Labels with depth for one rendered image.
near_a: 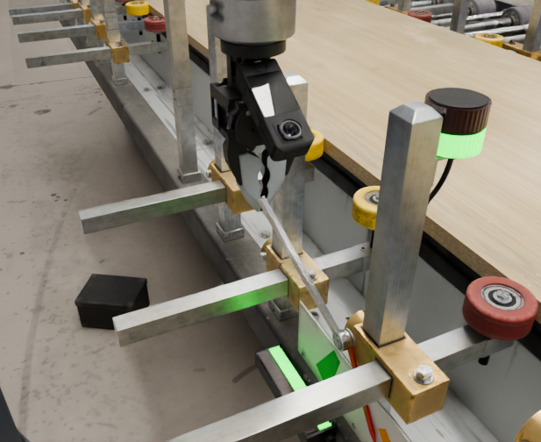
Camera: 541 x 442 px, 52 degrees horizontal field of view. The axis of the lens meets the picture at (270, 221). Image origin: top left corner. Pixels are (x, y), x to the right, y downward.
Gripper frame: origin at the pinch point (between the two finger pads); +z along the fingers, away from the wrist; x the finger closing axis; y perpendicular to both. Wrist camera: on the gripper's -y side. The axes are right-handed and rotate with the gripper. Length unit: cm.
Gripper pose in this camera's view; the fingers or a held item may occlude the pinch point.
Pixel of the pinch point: (262, 204)
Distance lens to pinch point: 69.1
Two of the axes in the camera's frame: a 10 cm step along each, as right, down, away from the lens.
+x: -9.0, 2.3, -3.6
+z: 0.0, 8.4, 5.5
